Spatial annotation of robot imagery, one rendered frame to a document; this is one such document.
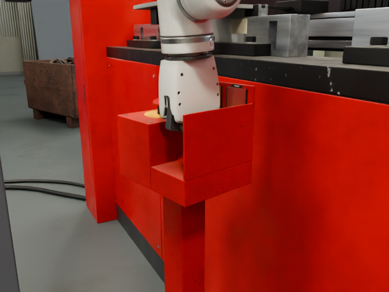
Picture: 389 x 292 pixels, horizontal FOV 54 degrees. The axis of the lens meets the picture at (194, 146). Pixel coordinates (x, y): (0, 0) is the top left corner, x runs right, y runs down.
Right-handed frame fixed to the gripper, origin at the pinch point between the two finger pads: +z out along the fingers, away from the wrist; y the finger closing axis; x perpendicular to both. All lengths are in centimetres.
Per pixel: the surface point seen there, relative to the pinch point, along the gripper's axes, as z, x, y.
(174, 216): 14.4, -4.2, 2.5
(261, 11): -21, -19, -42
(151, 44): -11, -76, -46
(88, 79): 4, -118, -38
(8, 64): 68, -966, -239
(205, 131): -3.9, 4.9, 1.6
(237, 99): -6.6, 1.6, -9.5
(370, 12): -19.7, 14.0, -31.3
